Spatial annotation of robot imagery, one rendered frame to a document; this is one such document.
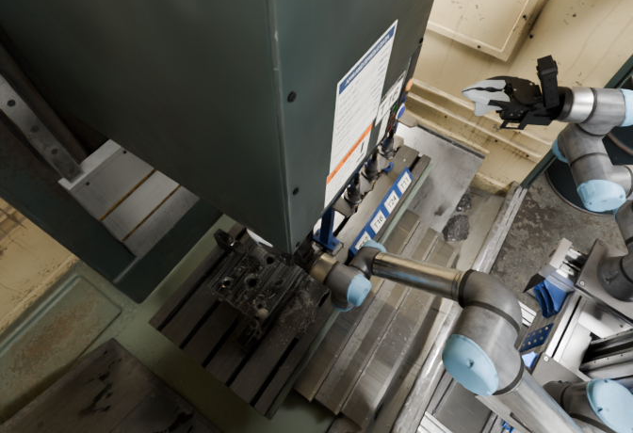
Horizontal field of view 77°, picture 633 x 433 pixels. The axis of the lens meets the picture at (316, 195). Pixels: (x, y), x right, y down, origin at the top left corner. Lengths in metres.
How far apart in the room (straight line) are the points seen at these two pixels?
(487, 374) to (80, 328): 1.59
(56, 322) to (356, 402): 1.27
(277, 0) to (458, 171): 1.66
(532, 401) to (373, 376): 0.71
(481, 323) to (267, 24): 0.73
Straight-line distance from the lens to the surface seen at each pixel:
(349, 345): 1.59
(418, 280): 1.06
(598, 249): 1.70
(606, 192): 1.00
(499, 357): 0.91
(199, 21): 0.41
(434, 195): 1.90
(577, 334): 1.64
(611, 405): 1.25
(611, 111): 1.02
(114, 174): 1.26
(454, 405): 2.20
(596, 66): 1.60
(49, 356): 2.01
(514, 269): 2.76
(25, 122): 1.06
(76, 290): 2.05
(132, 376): 1.78
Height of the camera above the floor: 2.29
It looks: 59 degrees down
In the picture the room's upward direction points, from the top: 3 degrees clockwise
